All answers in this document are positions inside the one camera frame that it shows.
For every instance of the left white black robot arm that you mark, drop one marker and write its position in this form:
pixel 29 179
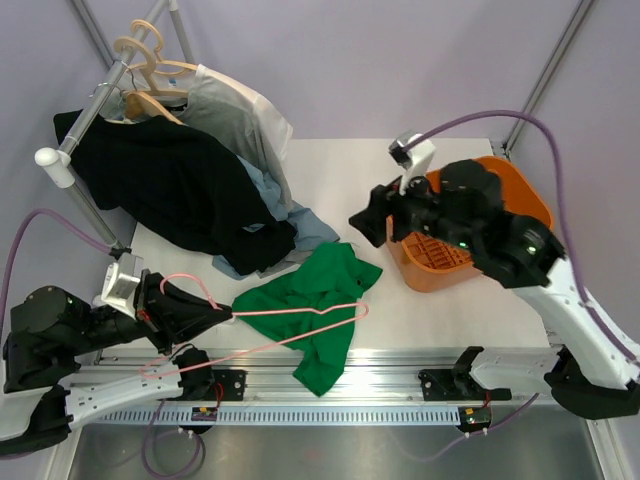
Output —
pixel 52 328

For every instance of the black t shirt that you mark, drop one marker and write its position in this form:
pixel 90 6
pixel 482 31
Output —
pixel 160 173

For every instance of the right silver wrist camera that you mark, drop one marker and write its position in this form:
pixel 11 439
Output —
pixel 415 160

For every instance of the wooden hanger rear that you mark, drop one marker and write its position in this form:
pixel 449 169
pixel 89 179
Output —
pixel 155 70

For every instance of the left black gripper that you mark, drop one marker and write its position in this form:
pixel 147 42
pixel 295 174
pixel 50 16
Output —
pixel 175 316

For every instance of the light blue shirt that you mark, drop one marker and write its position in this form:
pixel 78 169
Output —
pixel 258 227

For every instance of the grey t shirt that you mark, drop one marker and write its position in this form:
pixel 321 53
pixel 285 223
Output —
pixel 251 148

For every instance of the green t shirt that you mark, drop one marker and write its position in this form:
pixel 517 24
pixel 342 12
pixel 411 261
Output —
pixel 315 304

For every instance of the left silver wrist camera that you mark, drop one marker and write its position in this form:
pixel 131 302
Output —
pixel 121 281

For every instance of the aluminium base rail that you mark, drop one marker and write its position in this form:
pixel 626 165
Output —
pixel 379 376

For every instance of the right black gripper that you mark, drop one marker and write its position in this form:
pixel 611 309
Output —
pixel 383 202

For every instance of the wooden hanger front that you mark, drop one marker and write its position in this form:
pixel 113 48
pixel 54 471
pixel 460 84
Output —
pixel 138 104

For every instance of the white t shirt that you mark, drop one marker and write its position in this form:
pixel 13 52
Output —
pixel 249 108

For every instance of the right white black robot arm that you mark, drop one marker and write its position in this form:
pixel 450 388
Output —
pixel 592 374

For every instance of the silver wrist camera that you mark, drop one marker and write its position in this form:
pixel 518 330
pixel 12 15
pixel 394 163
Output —
pixel 415 160
pixel 121 281

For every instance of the slotted grey cable duct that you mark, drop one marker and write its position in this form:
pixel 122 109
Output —
pixel 174 415

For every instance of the wooden hanger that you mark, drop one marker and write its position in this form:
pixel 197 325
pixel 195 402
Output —
pixel 138 104
pixel 155 70

